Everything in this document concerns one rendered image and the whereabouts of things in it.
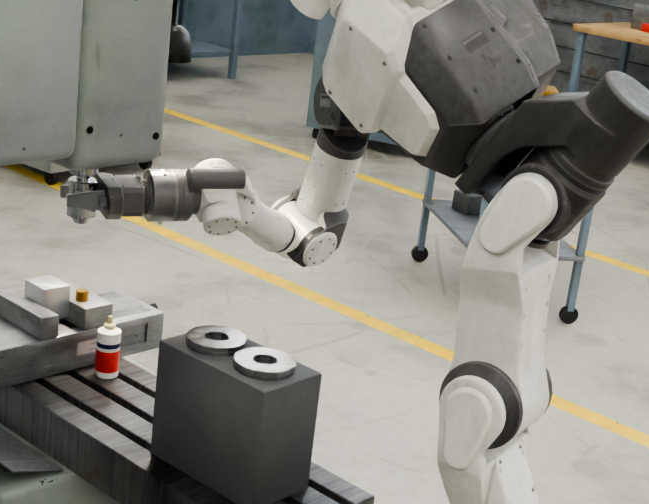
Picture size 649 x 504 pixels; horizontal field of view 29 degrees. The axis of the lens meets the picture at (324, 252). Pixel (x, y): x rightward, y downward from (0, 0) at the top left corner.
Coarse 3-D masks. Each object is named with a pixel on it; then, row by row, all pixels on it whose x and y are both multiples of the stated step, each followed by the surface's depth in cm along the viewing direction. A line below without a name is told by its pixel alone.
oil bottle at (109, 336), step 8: (112, 320) 211; (104, 328) 211; (112, 328) 211; (104, 336) 210; (112, 336) 210; (120, 336) 212; (104, 344) 211; (112, 344) 211; (120, 344) 213; (96, 352) 212; (104, 352) 211; (112, 352) 211; (96, 360) 212; (104, 360) 211; (112, 360) 212; (96, 368) 213; (104, 368) 212; (112, 368) 212; (104, 376) 212; (112, 376) 213
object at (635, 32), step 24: (240, 0) 988; (240, 24) 996; (576, 24) 876; (600, 24) 894; (624, 24) 913; (648, 24) 878; (192, 48) 987; (216, 48) 1001; (576, 48) 882; (624, 48) 928; (576, 72) 885; (624, 72) 934
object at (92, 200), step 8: (80, 192) 201; (88, 192) 201; (96, 192) 201; (104, 192) 202; (72, 200) 200; (80, 200) 201; (88, 200) 201; (96, 200) 202; (104, 200) 202; (80, 208) 201; (88, 208) 202; (96, 208) 202
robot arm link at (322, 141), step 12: (324, 132) 221; (336, 132) 221; (348, 132) 222; (360, 132) 223; (324, 144) 222; (336, 144) 221; (348, 144) 222; (360, 144) 223; (336, 156) 221; (348, 156) 222; (360, 156) 224
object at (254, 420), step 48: (192, 336) 183; (240, 336) 185; (192, 384) 180; (240, 384) 173; (288, 384) 174; (192, 432) 181; (240, 432) 175; (288, 432) 177; (240, 480) 176; (288, 480) 180
